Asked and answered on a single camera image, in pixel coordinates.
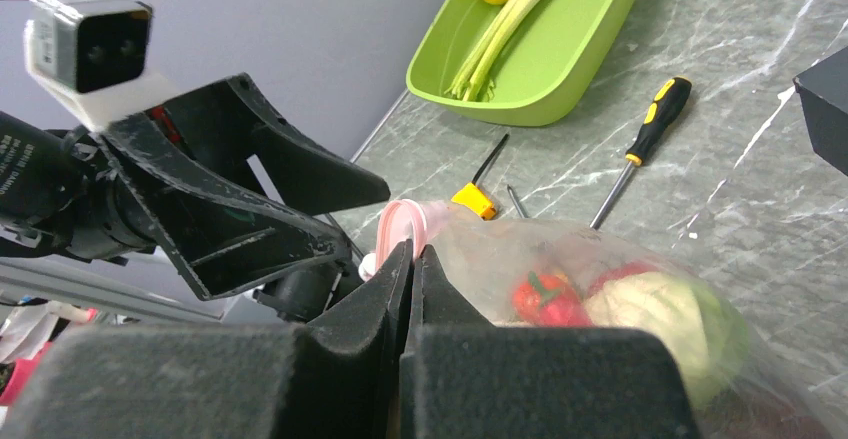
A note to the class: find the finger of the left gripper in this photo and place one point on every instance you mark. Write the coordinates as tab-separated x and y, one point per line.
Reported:
223	124

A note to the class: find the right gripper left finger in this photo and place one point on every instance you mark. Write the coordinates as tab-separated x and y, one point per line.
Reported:
331	378

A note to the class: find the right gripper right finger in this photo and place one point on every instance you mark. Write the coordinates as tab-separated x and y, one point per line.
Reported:
462	377

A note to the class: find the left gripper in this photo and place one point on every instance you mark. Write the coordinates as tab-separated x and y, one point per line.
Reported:
60	196

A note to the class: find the orange carrot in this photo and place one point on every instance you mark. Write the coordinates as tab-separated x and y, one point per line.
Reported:
549	301

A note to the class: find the clear zip top bag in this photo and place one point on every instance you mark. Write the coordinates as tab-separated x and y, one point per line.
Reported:
486	261

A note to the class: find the white cauliflower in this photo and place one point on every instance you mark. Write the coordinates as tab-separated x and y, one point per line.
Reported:
706	336

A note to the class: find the red tomato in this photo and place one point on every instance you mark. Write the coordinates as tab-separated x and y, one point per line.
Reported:
628	269

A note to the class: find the orange tape measure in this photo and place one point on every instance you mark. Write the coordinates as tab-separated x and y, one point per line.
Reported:
475	200

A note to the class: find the black yellow screwdriver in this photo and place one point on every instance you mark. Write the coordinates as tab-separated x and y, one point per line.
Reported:
520	210
664	109

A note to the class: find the black marker pen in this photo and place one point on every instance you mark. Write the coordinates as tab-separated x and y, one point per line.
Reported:
490	159

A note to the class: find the green plastic tray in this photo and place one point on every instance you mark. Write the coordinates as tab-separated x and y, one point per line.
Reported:
542	73

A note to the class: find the celery stalk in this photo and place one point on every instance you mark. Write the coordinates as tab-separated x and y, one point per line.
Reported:
472	82

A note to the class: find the dark grey box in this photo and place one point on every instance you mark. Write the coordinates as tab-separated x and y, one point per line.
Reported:
823	93

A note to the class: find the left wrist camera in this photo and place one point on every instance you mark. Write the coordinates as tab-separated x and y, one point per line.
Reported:
90	56

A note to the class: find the aluminium frame rail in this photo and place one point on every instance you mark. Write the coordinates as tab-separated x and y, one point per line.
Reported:
149	286

